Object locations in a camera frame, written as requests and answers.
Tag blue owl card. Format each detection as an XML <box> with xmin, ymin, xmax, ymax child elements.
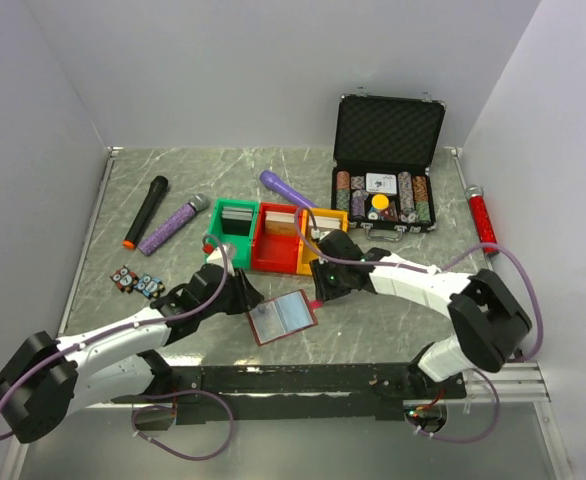
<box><xmin>135</xmin><ymin>273</ymin><xmax>165</xmax><ymax>300</ymax></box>

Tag yellow poker dealer chip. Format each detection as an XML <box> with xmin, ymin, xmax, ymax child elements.
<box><xmin>371</xmin><ymin>194</ymin><xmax>390</xmax><ymax>211</ymax></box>

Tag purple plastic toy microphone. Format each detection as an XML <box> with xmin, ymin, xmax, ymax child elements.
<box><xmin>259</xmin><ymin>170</ymin><xmax>317</xmax><ymax>208</ymax></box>

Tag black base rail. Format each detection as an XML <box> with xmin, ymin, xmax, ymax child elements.
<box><xmin>116</xmin><ymin>363</ymin><xmax>467</xmax><ymax>425</ymax></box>

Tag purple glitter toy microphone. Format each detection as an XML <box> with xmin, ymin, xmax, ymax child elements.
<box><xmin>137</xmin><ymin>193</ymin><xmax>210</xmax><ymax>256</ymax></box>

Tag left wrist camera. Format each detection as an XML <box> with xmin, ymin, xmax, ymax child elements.
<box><xmin>205</xmin><ymin>243</ymin><xmax>237</xmax><ymax>270</ymax></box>

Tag green plastic card bin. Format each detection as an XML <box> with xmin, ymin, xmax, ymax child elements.
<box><xmin>208</xmin><ymin>198</ymin><xmax>259</xmax><ymax>269</ymax></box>

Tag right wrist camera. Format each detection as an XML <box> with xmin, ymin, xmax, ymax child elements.
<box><xmin>308</xmin><ymin>227</ymin><xmax>332</xmax><ymax>243</ymax></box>

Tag white playing card deck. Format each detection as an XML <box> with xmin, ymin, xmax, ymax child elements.
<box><xmin>365</xmin><ymin>173</ymin><xmax>398</xmax><ymax>195</ymax></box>

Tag red leather card holder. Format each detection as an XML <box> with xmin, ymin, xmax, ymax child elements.
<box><xmin>246</xmin><ymin>289</ymin><xmax>323</xmax><ymax>346</ymax></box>

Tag red plastic card bin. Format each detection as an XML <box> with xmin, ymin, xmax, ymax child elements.
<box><xmin>251</xmin><ymin>202</ymin><xmax>301</xmax><ymax>274</ymax></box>

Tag red owl card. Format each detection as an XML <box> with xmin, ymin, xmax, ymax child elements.
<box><xmin>110</xmin><ymin>266</ymin><xmax>139</xmax><ymax>293</ymax></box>

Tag black toy microphone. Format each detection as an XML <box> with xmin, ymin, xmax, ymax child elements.
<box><xmin>122</xmin><ymin>175</ymin><xmax>169</xmax><ymax>250</ymax></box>

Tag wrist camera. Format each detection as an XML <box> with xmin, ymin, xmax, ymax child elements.
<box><xmin>308</xmin><ymin>227</ymin><xmax>332</xmax><ymax>243</ymax></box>
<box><xmin>205</xmin><ymin>243</ymin><xmax>237</xmax><ymax>270</ymax></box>

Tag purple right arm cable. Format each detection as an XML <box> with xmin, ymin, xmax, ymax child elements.
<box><xmin>293</xmin><ymin>205</ymin><xmax>545</xmax><ymax>364</ymax></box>

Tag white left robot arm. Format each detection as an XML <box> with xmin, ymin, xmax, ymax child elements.
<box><xmin>0</xmin><ymin>264</ymin><xmax>264</xmax><ymax>444</ymax></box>

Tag yellow plastic card bin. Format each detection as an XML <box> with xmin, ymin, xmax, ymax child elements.
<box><xmin>296</xmin><ymin>208</ymin><xmax>348</xmax><ymax>276</ymax></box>

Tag black poker chip case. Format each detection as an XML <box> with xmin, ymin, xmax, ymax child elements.
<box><xmin>331</xmin><ymin>94</ymin><xmax>446</xmax><ymax>241</ymax></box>

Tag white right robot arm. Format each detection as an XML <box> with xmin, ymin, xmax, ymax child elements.
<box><xmin>311</xmin><ymin>230</ymin><xmax>532</xmax><ymax>398</ymax></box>

